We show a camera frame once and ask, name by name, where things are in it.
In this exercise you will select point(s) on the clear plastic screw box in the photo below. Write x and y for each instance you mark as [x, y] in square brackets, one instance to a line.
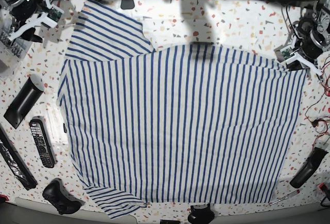
[12, 53]

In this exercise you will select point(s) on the black game controller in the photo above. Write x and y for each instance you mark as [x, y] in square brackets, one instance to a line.
[64, 206]

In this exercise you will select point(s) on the red tipped screwdriver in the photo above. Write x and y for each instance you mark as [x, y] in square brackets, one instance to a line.
[290, 195]

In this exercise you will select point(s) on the long black wrapped bar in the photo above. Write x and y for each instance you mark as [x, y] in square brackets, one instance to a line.
[16, 164]

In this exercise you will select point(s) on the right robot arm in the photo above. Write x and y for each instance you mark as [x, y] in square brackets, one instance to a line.
[28, 37]

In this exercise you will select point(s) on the blue white striped t-shirt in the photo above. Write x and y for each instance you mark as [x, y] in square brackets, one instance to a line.
[193, 123]

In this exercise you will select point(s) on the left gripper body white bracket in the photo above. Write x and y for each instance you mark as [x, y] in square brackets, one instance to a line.
[289, 55]

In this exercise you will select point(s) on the black TV remote control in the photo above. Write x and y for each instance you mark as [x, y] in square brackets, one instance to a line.
[42, 142]

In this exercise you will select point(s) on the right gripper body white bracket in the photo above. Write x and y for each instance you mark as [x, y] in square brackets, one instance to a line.
[27, 14]

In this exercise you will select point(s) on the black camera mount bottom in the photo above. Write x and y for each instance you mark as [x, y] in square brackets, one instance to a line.
[201, 214]

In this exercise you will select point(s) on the black handle right side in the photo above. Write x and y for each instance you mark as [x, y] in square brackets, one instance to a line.
[309, 167]

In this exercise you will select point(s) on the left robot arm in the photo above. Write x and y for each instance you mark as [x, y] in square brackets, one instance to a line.
[308, 39]

